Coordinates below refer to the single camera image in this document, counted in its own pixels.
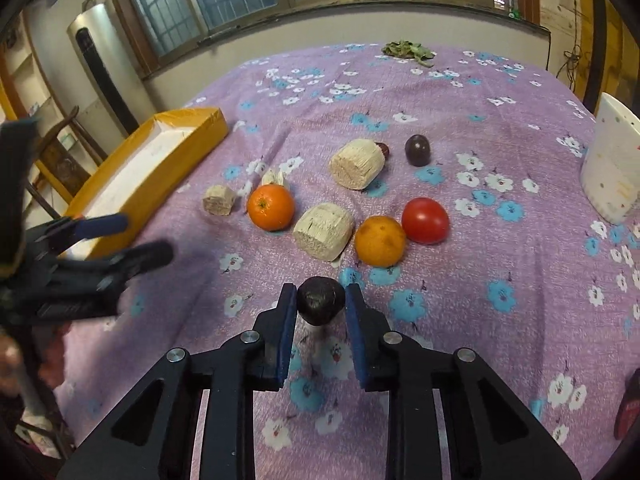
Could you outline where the dark purple passion fruit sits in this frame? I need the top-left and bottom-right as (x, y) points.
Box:
(404, 134), (431, 167)
(297, 277), (346, 327)

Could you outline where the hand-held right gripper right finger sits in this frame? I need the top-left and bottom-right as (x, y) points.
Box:
(345, 282), (583, 480)

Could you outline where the red tomato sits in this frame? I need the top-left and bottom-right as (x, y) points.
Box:
(401, 197), (450, 245)

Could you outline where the hanging wall cable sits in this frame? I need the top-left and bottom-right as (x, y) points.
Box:
(560, 5), (586, 91)

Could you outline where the yellow wooden door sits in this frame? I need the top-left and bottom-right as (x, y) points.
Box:
(575, 0), (640, 116)

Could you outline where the wooden chair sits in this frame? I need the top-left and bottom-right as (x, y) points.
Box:
(25, 106), (108, 221)

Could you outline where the yellow taped foam tray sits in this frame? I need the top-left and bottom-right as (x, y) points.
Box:
(65, 106), (229, 261)

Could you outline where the person's left hand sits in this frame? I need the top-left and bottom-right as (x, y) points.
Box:
(0, 330), (68, 396)

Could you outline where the red and black object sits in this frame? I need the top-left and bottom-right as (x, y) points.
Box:
(614, 367), (640, 441)

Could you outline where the bright orange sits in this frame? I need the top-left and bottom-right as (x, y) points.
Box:
(247, 184), (296, 232)

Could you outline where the small beige block top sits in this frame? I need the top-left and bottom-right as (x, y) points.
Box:
(202, 185), (236, 217)

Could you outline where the pile of green leaves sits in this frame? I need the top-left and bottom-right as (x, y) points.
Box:
(381, 40), (435, 68)

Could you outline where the yellow wooden shelf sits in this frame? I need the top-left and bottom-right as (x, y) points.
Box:
(0, 15), (76, 136)

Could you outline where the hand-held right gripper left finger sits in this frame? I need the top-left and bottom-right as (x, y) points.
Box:
(56, 282), (301, 480)

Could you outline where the purple floral bedsheet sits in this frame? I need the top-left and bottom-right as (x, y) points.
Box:
(52, 42), (640, 480)

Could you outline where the dull orange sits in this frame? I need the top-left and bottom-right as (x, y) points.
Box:
(354, 215), (406, 268)

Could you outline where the silver standing air conditioner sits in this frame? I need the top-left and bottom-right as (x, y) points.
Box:
(67, 3), (161, 136)

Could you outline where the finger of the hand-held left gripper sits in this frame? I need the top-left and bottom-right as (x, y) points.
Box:
(86, 241), (175, 292)
(44, 212), (129, 258)

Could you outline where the white dotted cup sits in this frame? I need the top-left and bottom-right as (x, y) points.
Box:
(580, 92), (640, 226)

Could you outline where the large beige wooden block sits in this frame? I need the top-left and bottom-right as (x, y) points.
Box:
(329, 139), (387, 191)

